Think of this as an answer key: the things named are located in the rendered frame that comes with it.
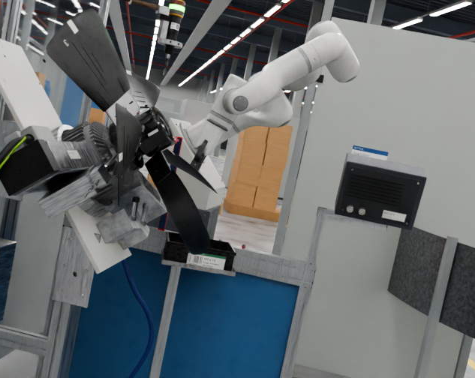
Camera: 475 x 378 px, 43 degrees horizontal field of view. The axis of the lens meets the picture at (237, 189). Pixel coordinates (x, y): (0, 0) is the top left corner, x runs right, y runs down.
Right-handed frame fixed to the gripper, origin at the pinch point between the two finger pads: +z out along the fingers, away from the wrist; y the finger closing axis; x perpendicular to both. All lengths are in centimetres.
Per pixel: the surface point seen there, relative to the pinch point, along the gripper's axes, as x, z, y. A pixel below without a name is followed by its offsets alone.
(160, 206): -1.0, 13.7, 14.1
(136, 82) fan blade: -26.7, -15.1, 9.0
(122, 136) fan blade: -7, -5, 61
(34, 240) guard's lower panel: -61, 74, -73
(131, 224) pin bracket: -1.9, 17.8, 34.6
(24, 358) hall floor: -41, 128, -78
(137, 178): -9.6, 8.8, 20.7
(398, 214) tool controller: 65, -18, -12
